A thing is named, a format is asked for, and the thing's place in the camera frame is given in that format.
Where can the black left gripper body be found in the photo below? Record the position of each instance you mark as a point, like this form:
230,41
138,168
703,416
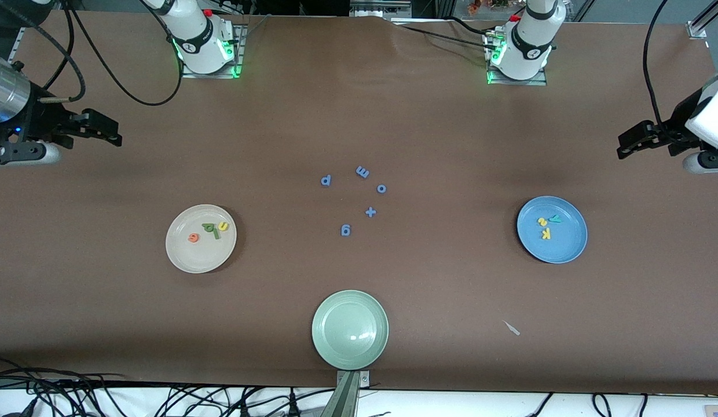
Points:
674,130

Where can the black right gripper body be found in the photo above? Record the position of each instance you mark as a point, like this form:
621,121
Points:
39,123

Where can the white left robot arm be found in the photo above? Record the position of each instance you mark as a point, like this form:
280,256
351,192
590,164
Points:
527,46

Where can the blue round plate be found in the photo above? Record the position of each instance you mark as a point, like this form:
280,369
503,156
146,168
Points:
567,243

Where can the beige round plate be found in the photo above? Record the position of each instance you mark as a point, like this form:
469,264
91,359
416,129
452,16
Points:
191,258

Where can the orange background object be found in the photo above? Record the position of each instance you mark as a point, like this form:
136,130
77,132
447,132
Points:
475,6

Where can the small grey tape scrap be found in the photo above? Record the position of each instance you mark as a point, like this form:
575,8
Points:
512,329

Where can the brown table cover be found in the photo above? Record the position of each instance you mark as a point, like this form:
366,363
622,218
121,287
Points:
359,116

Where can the blue letter m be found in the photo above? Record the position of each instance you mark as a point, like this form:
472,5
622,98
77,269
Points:
362,172

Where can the green round plate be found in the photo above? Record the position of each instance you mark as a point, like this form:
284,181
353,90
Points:
350,330

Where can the long aluminium frame profile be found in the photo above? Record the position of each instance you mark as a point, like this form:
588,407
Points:
17,46

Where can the short aluminium frame profile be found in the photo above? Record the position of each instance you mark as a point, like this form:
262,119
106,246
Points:
698,28

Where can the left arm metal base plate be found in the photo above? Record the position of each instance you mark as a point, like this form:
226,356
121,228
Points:
538,82

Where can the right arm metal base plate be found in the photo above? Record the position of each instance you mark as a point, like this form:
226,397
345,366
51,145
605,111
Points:
237,55

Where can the grey metal camera post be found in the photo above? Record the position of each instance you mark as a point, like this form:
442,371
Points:
346,399

